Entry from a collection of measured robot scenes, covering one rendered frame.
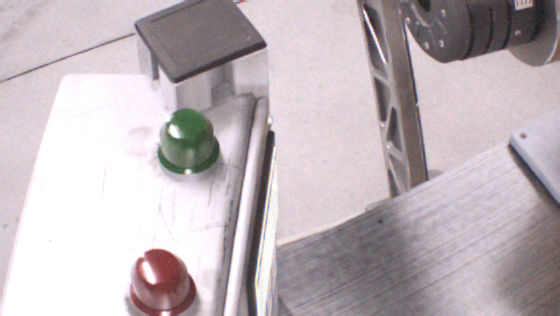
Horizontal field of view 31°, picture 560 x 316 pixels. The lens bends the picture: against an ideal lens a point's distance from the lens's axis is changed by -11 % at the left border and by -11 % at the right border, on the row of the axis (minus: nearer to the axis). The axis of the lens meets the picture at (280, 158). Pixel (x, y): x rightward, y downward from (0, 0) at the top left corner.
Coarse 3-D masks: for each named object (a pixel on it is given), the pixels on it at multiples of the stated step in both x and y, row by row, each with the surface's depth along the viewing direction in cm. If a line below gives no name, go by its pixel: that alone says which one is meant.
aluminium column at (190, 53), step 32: (192, 0) 48; (224, 0) 48; (160, 32) 47; (192, 32) 46; (224, 32) 46; (256, 32) 46; (160, 64) 45; (192, 64) 45; (224, 64) 47; (256, 64) 46; (192, 96) 46; (256, 96) 48
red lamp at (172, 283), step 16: (144, 256) 39; (160, 256) 39; (176, 256) 39; (144, 272) 39; (160, 272) 38; (176, 272) 39; (144, 288) 38; (160, 288) 38; (176, 288) 39; (192, 288) 40; (144, 304) 39; (160, 304) 39; (176, 304) 39; (192, 304) 40
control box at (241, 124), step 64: (64, 128) 46; (128, 128) 46; (256, 128) 47; (64, 192) 44; (128, 192) 44; (192, 192) 44; (256, 192) 45; (64, 256) 42; (128, 256) 42; (192, 256) 42
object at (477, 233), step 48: (432, 192) 127; (480, 192) 126; (528, 192) 126; (336, 240) 122; (384, 240) 122; (432, 240) 122; (480, 240) 122; (528, 240) 121; (288, 288) 118; (336, 288) 118; (384, 288) 118; (432, 288) 117; (480, 288) 117; (528, 288) 117
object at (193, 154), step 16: (176, 112) 44; (192, 112) 44; (160, 128) 44; (176, 128) 43; (192, 128) 43; (208, 128) 43; (160, 144) 45; (176, 144) 43; (192, 144) 43; (208, 144) 43; (160, 160) 44; (176, 160) 43; (192, 160) 43; (208, 160) 44; (176, 176) 44; (192, 176) 44; (208, 176) 44
